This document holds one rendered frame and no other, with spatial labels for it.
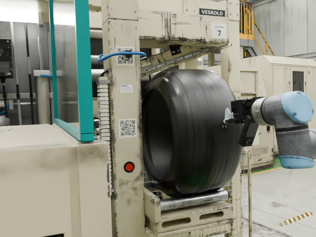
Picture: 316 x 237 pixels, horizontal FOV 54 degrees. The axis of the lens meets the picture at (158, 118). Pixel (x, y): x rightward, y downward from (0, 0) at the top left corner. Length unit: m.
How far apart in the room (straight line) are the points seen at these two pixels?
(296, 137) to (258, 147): 5.11
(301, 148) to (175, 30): 0.98
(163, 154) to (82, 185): 1.26
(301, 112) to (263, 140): 5.20
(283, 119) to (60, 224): 0.67
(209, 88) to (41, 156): 0.93
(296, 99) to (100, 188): 0.63
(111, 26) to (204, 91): 0.45
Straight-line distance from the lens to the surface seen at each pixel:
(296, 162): 0.95
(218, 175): 1.29
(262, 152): 6.12
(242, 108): 1.10
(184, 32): 1.70
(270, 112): 0.97
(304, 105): 0.95
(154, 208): 1.25
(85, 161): 0.44
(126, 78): 1.27
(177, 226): 1.33
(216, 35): 1.79
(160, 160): 1.66
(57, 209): 0.45
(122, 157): 1.28
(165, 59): 1.78
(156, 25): 1.64
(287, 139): 0.94
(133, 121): 1.28
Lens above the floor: 1.32
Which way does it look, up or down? 3 degrees down
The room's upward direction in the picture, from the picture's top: 2 degrees counter-clockwise
